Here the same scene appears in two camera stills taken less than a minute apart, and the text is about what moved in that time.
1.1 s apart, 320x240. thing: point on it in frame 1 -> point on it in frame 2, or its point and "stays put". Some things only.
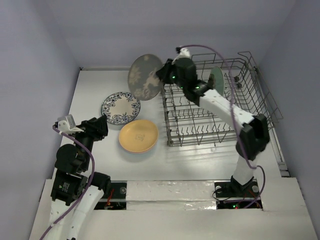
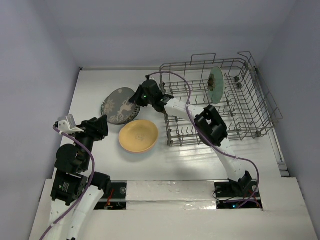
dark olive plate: [143, 80] -> [116, 105]
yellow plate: [138, 135] stays put
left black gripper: [97, 127] stays put
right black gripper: [168, 70] -> [139, 94]
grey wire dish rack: [187, 123] stays put
